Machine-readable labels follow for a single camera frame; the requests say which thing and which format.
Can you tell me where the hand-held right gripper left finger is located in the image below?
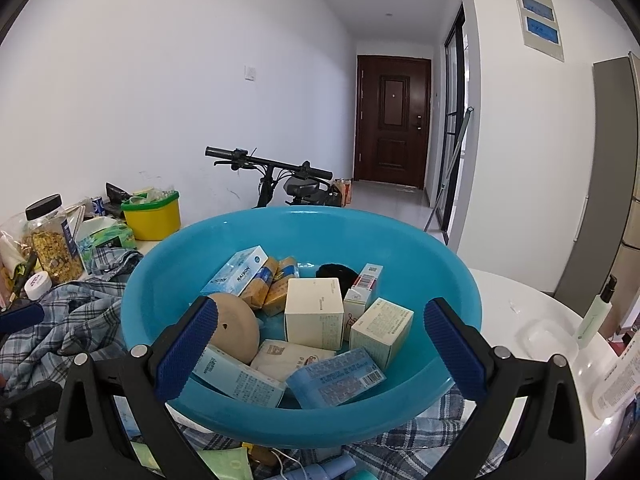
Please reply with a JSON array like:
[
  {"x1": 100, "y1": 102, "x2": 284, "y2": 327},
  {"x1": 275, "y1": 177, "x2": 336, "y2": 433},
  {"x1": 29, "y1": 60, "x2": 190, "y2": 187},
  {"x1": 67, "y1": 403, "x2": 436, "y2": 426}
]
[{"x1": 52, "y1": 296, "x2": 221, "y2": 480}]

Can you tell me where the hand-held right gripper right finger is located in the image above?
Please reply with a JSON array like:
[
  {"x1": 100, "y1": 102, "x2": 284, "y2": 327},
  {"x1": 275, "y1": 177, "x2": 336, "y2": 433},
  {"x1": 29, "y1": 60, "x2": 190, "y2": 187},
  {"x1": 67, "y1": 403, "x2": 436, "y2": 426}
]
[{"x1": 423, "y1": 297, "x2": 586, "y2": 480}]

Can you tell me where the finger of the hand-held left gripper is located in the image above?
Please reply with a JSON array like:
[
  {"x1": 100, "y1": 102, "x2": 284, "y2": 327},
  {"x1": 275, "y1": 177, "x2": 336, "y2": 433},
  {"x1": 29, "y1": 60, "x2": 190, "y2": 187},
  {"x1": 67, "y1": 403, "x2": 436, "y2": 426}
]
[
  {"x1": 0, "y1": 380, "x2": 63, "y2": 441},
  {"x1": 0, "y1": 301, "x2": 46, "y2": 336}
]

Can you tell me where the pale teal printed box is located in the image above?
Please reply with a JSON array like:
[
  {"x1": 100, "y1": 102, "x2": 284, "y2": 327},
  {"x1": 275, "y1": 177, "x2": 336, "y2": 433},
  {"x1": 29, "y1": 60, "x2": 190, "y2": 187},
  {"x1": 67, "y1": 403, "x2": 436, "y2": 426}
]
[{"x1": 191, "y1": 344, "x2": 286, "y2": 409}]

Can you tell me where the beige round disc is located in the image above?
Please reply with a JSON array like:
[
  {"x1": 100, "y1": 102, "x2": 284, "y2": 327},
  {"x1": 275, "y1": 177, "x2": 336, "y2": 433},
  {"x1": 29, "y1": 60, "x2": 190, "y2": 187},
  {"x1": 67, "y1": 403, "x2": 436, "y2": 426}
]
[{"x1": 207, "y1": 292, "x2": 262, "y2": 365}]

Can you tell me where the green and white box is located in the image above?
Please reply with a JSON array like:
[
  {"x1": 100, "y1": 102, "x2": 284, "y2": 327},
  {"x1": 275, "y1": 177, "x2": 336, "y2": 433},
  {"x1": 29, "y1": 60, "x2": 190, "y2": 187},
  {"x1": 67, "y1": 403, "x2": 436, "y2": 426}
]
[{"x1": 349, "y1": 297, "x2": 415, "y2": 372}]

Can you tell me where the blue pack with barcode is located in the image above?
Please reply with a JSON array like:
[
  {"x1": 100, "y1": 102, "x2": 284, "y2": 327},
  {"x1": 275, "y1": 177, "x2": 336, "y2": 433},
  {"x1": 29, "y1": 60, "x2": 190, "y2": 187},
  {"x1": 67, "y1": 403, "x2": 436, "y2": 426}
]
[{"x1": 285, "y1": 347, "x2": 388, "y2": 408}]

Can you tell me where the blue plastic basin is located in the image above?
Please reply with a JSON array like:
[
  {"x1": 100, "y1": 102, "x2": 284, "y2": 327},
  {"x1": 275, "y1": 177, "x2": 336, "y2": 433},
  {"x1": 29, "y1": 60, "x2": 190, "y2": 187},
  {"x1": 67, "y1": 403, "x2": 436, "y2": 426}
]
[{"x1": 121, "y1": 206, "x2": 483, "y2": 450}]

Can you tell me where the white desktop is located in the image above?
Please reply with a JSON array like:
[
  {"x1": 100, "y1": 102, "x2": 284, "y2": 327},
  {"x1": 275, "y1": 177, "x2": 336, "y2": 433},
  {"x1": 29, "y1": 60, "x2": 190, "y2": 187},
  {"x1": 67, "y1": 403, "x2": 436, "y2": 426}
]
[{"x1": 135, "y1": 237, "x2": 640, "y2": 480}]

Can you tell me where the small white capped jar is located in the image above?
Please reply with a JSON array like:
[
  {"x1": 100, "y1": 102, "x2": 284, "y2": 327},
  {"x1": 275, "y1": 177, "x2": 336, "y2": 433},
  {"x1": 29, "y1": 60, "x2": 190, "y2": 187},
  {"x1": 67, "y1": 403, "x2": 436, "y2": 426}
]
[{"x1": 24, "y1": 271, "x2": 53, "y2": 301}]

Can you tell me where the black pen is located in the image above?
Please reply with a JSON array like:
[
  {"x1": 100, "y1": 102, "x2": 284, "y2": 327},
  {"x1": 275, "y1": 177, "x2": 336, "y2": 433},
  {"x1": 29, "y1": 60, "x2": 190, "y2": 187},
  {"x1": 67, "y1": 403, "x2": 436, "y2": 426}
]
[{"x1": 7, "y1": 250, "x2": 38, "y2": 306}]

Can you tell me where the blue plaid shirt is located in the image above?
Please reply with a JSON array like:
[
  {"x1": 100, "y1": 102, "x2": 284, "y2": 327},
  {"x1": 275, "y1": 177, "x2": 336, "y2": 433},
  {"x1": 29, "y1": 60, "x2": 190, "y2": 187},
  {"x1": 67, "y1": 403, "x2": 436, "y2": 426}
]
[{"x1": 0, "y1": 247, "x2": 506, "y2": 480}]

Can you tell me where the clear plastic bag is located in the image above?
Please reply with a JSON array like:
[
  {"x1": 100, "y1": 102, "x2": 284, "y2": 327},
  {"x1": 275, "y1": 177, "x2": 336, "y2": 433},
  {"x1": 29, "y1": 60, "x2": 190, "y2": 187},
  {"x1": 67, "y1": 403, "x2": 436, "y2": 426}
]
[{"x1": 0, "y1": 212, "x2": 38, "y2": 311}]

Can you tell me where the clear jar with black lid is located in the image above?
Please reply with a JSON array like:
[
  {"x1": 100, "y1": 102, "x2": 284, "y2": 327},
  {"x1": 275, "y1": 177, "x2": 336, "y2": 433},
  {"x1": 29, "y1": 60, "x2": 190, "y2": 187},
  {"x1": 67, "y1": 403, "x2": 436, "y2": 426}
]
[{"x1": 24, "y1": 193, "x2": 86, "y2": 285}]

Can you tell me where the clear plastic container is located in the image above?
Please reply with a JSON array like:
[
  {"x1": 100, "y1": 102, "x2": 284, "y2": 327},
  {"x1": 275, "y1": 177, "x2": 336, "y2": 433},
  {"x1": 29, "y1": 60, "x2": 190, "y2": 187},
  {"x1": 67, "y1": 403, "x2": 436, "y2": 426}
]
[{"x1": 517, "y1": 319, "x2": 576, "y2": 361}]

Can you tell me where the light blue tissue pack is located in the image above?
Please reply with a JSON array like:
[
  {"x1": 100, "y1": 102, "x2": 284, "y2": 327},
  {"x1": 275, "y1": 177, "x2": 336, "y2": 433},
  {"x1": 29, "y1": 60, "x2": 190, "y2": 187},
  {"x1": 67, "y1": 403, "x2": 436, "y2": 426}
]
[{"x1": 200, "y1": 245, "x2": 277, "y2": 297}]

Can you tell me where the beige tissue pack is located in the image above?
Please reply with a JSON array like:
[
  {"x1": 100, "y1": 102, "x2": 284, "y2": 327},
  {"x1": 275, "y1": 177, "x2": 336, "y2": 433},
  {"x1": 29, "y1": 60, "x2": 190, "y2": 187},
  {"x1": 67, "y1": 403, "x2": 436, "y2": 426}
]
[{"x1": 249, "y1": 338, "x2": 337, "y2": 383}]

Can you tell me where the red and white box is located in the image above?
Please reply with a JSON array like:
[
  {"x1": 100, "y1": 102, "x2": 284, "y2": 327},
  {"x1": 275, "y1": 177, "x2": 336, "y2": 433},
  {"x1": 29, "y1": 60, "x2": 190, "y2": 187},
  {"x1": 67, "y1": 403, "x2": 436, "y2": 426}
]
[{"x1": 342, "y1": 262, "x2": 385, "y2": 333}]

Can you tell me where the green tissue pack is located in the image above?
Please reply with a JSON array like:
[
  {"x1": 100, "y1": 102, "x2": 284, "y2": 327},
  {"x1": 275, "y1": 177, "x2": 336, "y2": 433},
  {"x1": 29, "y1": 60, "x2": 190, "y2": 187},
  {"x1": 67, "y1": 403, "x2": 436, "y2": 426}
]
[{"x1": 77, "y1": 224, "x2": 137, "y2": 261}]

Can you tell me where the light green packet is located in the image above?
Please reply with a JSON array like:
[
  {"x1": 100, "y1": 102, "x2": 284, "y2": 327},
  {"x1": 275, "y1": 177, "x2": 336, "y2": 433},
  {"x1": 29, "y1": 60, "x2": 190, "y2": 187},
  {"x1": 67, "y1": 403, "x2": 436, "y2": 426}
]
[{"x1": 195, "y1": 446, "x2": 256, "y2": 480}]

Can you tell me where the brown round object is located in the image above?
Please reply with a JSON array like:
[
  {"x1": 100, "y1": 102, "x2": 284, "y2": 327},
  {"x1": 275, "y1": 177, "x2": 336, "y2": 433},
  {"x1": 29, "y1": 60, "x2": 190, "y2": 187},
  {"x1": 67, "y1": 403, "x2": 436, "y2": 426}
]
[{"x1": 242, "y1": 442, "x2": 281, "y2": 466}]

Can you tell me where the white cardboard box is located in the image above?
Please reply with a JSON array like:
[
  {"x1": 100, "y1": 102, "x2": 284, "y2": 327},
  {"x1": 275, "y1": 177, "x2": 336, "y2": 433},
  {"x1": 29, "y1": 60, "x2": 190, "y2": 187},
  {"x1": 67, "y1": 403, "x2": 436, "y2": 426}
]
[{"x1": 284, "y1": 277, "x2": 346, "y2": 351}]

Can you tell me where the yellow bucket with green rim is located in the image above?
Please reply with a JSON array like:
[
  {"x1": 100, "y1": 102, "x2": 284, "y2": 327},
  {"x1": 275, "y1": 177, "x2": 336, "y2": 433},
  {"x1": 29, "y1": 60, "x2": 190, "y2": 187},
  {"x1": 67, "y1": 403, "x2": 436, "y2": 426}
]
[{"x1": 121, "y1": 190, "x2": 182, "y2": 242}]

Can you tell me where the green pump bottle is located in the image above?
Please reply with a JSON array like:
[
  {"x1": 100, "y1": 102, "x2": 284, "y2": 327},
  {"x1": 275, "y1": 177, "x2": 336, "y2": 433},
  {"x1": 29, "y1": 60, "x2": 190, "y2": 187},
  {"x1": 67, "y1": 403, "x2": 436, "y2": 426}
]
[{"x1": 576, "y1": 275, "x2": 618, "y2": 350}]

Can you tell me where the black cloth item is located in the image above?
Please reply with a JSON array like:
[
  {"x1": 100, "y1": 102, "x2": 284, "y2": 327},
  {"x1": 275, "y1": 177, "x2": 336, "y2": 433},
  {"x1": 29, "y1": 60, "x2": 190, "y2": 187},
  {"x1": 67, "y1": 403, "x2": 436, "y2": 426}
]
[{"x1": 315, "y1": 262, "x2": 360, "y2": 293}]

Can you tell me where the black pouch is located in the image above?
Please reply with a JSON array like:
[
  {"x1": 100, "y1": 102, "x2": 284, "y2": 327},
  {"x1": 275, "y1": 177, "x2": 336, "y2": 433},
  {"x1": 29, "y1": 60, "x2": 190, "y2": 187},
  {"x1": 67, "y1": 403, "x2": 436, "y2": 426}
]
[{"x1": 105, "y1": 182, "x2": 133, "y2": 206}]

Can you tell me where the white lotion bottle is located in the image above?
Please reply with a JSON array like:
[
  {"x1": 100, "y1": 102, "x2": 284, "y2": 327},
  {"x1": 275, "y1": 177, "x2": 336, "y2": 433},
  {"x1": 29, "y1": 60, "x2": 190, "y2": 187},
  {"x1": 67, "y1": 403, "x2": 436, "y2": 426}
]
[{"x1": 590, "y1": 330, "x2": 640, "y2": 420}]

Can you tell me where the light blue bottle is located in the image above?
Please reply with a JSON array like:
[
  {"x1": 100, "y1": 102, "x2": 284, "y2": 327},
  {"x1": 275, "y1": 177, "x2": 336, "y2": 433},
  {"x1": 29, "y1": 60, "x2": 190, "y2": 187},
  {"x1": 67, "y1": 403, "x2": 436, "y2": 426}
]
[{"x1": 285, "y1": 455, "x2": 358, "y2": 480}]

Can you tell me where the black bicycle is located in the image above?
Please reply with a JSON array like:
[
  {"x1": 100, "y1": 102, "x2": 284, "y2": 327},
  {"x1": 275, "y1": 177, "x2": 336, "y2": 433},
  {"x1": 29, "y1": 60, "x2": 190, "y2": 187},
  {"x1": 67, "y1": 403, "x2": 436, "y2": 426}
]
[{"x1": 204, "y1": 146, "x2": 343, "y2": 209}]

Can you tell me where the grey mop pole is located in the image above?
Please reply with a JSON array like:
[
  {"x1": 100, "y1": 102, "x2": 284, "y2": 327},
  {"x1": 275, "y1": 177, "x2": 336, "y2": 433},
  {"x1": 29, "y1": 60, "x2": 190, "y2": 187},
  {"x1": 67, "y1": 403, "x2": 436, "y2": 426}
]
[{"x1": 424, "y1": 106, "x2": 475, "y2": 233}]

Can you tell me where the orange shopping bag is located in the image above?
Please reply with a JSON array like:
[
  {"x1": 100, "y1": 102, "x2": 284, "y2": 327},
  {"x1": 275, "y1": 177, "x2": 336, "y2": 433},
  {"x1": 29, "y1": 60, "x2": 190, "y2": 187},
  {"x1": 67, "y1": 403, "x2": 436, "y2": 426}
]
[{"x1": 332, "y1": 177, "x2": 353, "y2": 207}]

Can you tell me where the grey refrigerator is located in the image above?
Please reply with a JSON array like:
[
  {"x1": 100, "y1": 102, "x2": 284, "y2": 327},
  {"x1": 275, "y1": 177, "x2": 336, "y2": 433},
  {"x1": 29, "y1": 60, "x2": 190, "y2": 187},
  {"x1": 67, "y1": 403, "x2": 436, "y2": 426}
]
[{"x1": 554, "y1": 51, "x2": 640, "y2": 346}]

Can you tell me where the brown entrance door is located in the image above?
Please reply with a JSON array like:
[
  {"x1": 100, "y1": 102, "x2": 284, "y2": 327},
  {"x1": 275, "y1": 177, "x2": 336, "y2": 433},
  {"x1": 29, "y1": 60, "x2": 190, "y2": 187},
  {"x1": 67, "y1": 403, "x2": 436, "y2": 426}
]
[{"x1": 353, "y1": 55, "x2": 432, "y2": 191}]

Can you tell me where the black framed glass door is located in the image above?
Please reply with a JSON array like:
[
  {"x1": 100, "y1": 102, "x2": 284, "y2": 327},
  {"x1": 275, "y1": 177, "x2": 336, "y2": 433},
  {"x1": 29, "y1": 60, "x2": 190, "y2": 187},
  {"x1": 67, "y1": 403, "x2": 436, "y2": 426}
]
[{"x1": 434, "y1": 2, "x2": 468, "y2": 246}]

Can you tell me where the white cable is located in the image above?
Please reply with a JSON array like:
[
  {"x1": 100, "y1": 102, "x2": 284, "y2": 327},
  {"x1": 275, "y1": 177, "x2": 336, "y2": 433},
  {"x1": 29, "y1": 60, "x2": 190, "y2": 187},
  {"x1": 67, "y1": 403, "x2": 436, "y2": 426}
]
[{"x1": 272, "y1": 447, "x2": 311, "y2": 480}]

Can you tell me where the wall panel with blue windows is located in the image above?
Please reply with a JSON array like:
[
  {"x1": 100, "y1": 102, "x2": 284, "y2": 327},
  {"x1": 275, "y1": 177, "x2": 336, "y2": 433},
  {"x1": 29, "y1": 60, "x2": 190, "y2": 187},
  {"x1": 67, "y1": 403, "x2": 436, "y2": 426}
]
[{"x1": 512, "y1": 0, "x2": 566, "y2": 63}]

